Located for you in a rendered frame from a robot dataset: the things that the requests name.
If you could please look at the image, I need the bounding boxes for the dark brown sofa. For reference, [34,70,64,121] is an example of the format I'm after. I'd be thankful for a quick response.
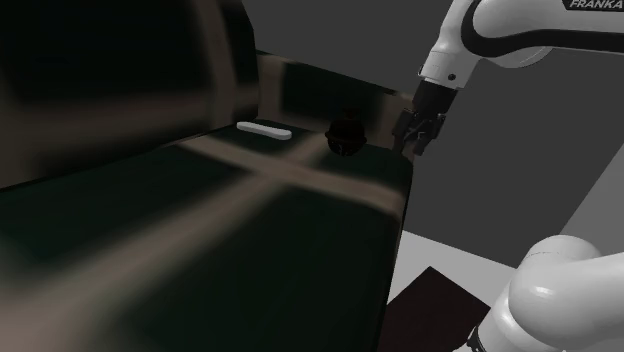
[0,0,418,352]

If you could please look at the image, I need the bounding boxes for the black round figure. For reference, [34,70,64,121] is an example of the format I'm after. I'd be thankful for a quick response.
[324,108,368,158]

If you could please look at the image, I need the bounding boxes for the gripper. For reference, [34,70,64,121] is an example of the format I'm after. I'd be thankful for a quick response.
[392,79,459,157]

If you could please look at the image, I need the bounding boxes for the white remote control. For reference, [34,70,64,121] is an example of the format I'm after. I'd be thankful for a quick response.
[236,121,293,142]

